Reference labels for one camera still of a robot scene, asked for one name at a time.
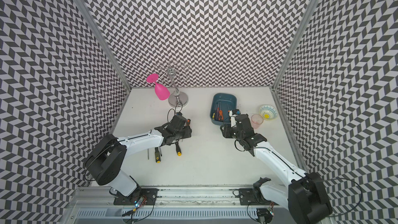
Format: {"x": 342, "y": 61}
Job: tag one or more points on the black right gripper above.
{"x": 226, "y": 133}

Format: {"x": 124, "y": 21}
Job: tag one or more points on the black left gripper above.
{"x": 188, "y": 131}

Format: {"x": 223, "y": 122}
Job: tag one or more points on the black yellow grip screwdriver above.
{"x": 214, "y": 110}

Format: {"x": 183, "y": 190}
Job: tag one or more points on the blue transparent handle screwdriver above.
{"x": 217, "y": 111}

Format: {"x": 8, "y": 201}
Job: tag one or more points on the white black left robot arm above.
{"x": 104, "y": 162}

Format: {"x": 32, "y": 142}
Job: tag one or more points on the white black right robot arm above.
{"x": 303, "y": 194}

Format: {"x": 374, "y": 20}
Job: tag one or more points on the black yellow tip screwdriver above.
{"x": 178, "y": 149}

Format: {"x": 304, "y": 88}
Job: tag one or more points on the black yellow small screwdriver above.
{"x": 157, "y": 155}

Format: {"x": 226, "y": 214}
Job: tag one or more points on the teal plastic storage box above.
{"x": 221, "y": 104}

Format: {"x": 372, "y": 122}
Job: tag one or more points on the pink transparent plastic cup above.
{"x": 256, "y": 121}

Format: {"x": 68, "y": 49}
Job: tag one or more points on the patterned ceramic bowl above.
{"x": 268, "y": 112}

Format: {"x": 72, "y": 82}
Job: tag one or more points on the pink plastic wine glass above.
{"x": 160, "y": 90}

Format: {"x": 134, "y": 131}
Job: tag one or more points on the chrome glass holder stand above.
{"x": 175, "y": 72}

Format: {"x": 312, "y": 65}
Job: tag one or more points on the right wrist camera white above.
{"x": 232, "y": 115}

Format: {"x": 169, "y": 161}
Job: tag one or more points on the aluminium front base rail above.
{"x": 103, "y": 204}

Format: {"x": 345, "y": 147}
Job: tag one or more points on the aluminium right corner post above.
{"x": 296, "y": 41}

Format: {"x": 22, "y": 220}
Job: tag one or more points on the aluminium corner post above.
{"x": 296, "y": 41}
{"x": 83, "y": 9}

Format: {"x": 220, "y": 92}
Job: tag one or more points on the aluminium left corner post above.
{"x": 83, "y": 9}

